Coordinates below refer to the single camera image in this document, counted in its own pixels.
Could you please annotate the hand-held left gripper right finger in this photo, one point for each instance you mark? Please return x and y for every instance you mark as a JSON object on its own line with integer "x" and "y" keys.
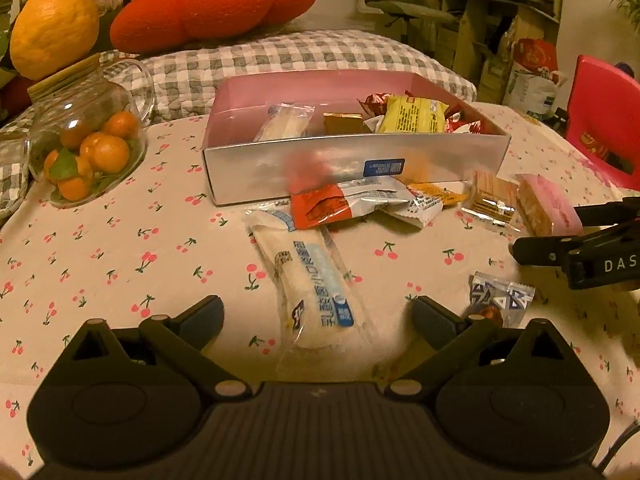
{"x": 435, "y": 320}

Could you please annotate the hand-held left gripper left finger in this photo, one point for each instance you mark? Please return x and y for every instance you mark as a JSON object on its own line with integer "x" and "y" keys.
{"x": 205, "y": 317}

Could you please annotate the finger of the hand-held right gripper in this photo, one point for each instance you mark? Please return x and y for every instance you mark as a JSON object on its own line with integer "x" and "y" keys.
{"x": 545, "y": 251}
{"x": 605, "y": 211}

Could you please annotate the pink snack packet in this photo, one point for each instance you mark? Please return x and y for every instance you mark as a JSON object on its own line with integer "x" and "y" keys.
{"x": 547, "y": 205}

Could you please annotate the small blue and white candy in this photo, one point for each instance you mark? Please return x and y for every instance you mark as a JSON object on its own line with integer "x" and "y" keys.
{"x": 500, "y": 300}

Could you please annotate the clear biscuit packet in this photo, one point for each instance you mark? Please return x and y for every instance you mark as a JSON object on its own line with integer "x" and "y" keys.
{"x": 492, "y": 200}

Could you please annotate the long white and blue packet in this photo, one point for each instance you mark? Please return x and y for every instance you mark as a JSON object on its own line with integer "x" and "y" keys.
{"x": 310, "y": 290}

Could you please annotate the small yellow snack packet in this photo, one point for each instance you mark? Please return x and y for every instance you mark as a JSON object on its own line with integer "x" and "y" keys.
{"x": 440, "y": 194}

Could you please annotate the red and white snack packet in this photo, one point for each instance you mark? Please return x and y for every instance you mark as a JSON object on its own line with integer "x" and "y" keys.
{"x": 465, "y": 125}

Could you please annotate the pink box with silver sides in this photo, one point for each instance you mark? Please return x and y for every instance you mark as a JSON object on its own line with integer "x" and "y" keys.
{"x": 250, "y": 175}

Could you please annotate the orange and silver snack packet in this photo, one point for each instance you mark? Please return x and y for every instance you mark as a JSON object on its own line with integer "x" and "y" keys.
{"x": 320, "y": 207}

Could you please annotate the white snack packet black print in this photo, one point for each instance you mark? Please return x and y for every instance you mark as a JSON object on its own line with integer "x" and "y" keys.
{"x": 372, "y": 123}

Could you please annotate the clear packet with white cake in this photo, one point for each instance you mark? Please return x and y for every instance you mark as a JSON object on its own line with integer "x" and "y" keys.
{"x": 282, "y": 122}

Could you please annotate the gold foil snack packet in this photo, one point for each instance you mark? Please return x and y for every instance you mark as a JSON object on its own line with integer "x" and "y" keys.
{"x": 342, "y": 124}

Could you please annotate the cherry print tablecloth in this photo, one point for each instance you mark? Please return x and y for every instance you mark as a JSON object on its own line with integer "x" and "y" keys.
{"x": 125, "y": 260}

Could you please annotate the red plastic chair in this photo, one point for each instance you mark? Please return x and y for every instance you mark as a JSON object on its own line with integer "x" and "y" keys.
{"x": 605, "y": 100}

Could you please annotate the red and white bag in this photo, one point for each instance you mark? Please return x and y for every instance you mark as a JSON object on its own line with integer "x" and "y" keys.
{"x": 532, "y": 60}

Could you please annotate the cluster of small oranges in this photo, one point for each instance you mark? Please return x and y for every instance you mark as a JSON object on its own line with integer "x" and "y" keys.
{"x": 110, "y": 155}

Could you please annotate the round glass jar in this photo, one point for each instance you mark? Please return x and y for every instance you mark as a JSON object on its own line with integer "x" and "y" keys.
{"x": 100, "y": 102}

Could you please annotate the wooden jar lid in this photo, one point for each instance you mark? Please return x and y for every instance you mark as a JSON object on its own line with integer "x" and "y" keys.
{"x": 65, "y": 79}

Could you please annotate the checkered grey pillow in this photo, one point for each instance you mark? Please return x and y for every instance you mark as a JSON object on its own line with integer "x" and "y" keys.
{"x": 300, "y": 55}

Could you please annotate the grey office chair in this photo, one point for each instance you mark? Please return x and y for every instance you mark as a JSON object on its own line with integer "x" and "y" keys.
{"x": 400, "y": 7}

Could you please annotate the orange carrot plush pillow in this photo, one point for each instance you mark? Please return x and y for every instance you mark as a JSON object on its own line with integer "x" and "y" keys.
{"x": 200, "y": 5}

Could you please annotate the large orange citrus fruit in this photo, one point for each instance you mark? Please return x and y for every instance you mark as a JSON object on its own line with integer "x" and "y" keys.
{"x": 50, "y": 30}

